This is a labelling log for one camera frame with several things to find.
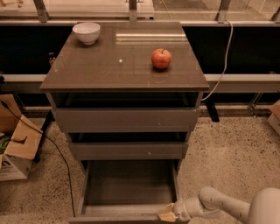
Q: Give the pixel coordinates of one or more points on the metal window railing frame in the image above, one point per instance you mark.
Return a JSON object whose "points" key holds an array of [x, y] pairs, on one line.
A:
{"points": [[186, 12]]}

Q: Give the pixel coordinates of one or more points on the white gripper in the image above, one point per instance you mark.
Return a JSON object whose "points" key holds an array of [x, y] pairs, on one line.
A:
{"points": [[179, 208]]}

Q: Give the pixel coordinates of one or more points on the red apple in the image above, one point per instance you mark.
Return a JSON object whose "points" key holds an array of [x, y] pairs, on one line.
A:
{"points": [[161, 58]]}

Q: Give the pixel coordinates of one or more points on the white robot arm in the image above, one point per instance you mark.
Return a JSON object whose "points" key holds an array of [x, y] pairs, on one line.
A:
{"points": [[212, 204]]}

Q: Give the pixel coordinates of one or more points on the open cardboard box left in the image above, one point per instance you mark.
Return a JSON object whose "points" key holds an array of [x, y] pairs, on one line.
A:
{"points": [[20, 139]]}

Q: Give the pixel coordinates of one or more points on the grey bottom drawer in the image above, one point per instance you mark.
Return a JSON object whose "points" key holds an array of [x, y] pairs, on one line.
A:
{"points": [[126, 191]]}

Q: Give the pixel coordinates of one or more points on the white ceramic bowl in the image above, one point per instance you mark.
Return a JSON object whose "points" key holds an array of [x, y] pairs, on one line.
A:
{"points": [[87, 33]]}

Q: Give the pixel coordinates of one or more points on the grey drawer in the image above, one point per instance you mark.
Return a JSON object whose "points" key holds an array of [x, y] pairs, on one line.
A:
{"points": [[126, 191], [110, 120], [128, 146]]}

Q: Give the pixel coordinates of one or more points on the grey drawer cabinet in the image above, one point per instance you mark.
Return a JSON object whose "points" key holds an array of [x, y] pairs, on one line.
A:
{"points": [[117, 72]]}

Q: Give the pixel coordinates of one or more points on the cardboard box right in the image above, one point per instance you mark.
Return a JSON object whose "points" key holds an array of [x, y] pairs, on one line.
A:
{"points": [[274, 118]]}

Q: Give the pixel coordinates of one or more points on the grey top drawer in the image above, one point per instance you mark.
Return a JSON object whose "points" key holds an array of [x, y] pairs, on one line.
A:
{"points": [[110, 120]]}

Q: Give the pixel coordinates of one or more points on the grey middle drawer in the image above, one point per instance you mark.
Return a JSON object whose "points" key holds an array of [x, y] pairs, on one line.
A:
{"points": [[128, 146]]}

